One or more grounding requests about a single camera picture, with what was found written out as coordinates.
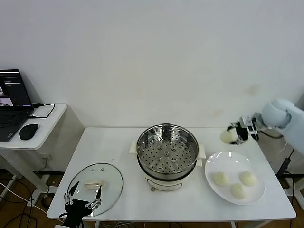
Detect perforated steel steamer basket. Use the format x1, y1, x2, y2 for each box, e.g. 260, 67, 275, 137
129, 123, 206, 175

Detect black inline adapter cable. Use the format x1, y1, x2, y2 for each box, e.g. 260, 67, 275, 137
276, 148, 296, 178

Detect black laptop cable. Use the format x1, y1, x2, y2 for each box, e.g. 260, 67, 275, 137
28, 103, 56, 119

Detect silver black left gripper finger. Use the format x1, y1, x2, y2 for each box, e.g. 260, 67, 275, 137
85, 185, 103, 211
64, 181, 80, 205

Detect white steamed baozi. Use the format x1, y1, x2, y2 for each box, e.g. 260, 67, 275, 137
212, 171, 230, 187
220, 130, 238, 145
229, 183, 248, 200
238, 171, 258, 187

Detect dark open laptop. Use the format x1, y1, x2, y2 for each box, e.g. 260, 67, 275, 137
0, 69, 35, 143

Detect white side desk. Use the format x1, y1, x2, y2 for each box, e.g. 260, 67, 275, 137
0, 103, 68, 205

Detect white floor cable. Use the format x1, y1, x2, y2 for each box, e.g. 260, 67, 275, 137
0, 182, 49, 214

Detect white floor stand foot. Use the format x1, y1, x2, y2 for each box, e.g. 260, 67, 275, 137
285, 177, 304, 198

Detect glass lid with cream handle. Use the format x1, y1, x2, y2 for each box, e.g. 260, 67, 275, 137
66, 162, 124, 217

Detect white round plate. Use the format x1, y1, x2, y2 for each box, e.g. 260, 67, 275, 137
204, 151, 266, 206

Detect cream electric cooker base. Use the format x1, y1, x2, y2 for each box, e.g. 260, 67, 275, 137
137, 158, 202, 192

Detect black computer mouse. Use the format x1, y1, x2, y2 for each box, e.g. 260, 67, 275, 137
19, 123, 39, 141

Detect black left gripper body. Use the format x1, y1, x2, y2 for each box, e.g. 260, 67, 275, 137
63, 199, 93, 228

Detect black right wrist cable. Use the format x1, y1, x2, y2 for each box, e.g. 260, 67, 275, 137
260, 130, 284, 140

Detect white cables under table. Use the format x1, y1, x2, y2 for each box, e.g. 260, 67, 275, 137
102, 222, 133, 228

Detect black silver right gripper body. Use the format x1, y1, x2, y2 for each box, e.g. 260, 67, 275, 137
236, 114, 262, 143

